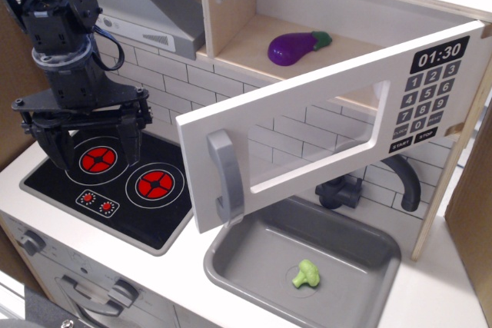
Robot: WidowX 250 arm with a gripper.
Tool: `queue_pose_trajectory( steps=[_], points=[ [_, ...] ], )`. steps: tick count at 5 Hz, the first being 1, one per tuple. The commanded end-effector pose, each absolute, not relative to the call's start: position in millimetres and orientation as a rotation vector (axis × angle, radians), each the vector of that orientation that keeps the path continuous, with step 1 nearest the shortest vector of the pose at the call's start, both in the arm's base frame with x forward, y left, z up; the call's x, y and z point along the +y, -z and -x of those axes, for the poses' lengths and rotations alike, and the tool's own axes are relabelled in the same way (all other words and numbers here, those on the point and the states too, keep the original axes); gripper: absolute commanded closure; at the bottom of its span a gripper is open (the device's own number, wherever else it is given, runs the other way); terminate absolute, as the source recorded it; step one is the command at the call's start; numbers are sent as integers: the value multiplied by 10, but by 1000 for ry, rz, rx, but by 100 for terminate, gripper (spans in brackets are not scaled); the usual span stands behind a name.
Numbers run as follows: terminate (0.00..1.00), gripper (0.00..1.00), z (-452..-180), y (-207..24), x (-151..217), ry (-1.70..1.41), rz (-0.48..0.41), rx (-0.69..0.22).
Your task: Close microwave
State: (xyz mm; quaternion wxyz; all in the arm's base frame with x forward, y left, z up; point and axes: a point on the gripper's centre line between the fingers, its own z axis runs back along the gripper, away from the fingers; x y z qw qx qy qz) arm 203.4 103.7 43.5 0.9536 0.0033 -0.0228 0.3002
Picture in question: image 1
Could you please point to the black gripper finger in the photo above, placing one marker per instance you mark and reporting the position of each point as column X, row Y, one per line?
column 57, row 144
column 129, row 131

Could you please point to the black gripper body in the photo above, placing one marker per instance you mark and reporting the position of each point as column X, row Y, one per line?
column 82, row 96

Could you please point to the white toy microwave door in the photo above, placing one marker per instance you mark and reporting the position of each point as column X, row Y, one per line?
column 293, row 135

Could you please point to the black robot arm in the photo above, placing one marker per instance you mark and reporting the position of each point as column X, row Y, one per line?
column 63, row 30

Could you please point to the black toy stove top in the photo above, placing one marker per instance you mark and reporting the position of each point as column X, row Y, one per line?
column 146, row 204

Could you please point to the grey oven knob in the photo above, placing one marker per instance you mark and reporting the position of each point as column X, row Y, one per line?
column 31, row 243

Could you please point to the grey toy range hood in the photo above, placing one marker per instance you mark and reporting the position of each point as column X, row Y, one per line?
column 174, row 26

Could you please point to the purple toy eggplant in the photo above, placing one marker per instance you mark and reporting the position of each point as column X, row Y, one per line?
column 288, row 49

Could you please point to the grey toy sink basin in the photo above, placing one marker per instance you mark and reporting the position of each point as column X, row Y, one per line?
column 258, row 258

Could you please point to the dark grey toy faucet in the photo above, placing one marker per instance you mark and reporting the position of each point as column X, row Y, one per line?
column 342, row 191

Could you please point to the green toy broccoli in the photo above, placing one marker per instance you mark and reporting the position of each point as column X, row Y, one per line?
column 308, row 273

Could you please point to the brown cardboard panel right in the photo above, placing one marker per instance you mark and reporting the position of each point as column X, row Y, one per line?
column 468, row 216

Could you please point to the grey microwave door handle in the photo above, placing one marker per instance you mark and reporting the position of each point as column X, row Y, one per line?
column 230, row 205

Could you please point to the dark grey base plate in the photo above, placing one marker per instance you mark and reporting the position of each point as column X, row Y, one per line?
column 45, row 313

